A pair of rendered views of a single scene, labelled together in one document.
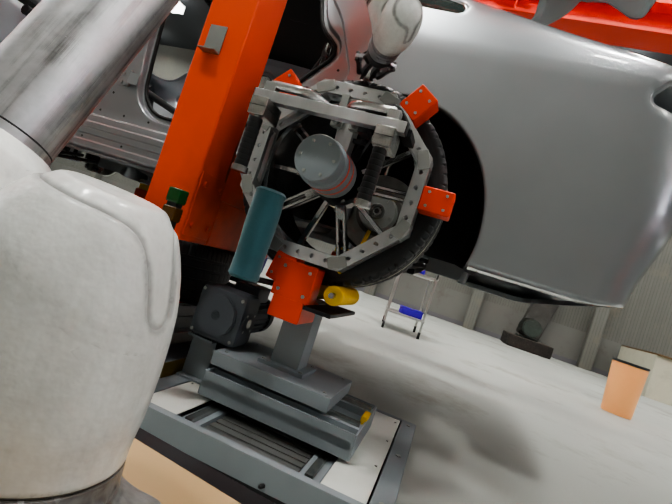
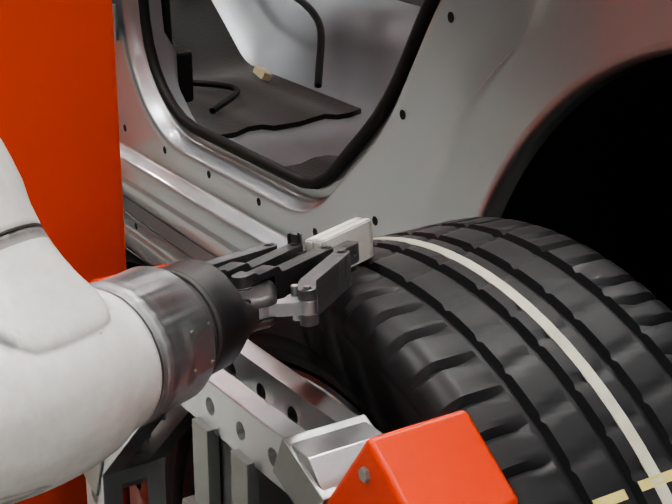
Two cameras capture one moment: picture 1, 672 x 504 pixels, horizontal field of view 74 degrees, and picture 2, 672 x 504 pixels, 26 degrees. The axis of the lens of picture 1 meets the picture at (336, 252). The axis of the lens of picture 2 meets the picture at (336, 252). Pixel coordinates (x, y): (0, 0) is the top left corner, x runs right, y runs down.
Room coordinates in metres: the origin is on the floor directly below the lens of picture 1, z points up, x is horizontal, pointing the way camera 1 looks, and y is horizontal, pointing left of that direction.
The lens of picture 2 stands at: (0.68, -0.58, 1.57)
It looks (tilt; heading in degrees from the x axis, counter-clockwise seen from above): 21 degrees down; 42
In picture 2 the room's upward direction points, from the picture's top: straight up
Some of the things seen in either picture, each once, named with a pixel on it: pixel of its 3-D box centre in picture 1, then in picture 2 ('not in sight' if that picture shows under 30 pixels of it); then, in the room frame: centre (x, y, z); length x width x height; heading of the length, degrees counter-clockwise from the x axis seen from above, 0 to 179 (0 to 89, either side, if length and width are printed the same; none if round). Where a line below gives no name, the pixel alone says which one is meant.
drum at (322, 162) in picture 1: (327, 168); not in sight; (1.27, 0.10, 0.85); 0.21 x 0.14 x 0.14; 165
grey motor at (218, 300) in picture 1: (238, 329); not in sight; (1.67, 0.25, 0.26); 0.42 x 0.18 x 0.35; 165
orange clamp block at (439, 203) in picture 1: (436, 203); not in sight; (1.26, -0.23, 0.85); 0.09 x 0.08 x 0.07; 75
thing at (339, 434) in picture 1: (293, 399); not in sight; (1.49, -0.02, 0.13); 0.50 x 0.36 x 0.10; 75
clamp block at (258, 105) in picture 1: (264, 111); not in sight; (1.19, 0.30, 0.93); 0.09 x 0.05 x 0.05; 165
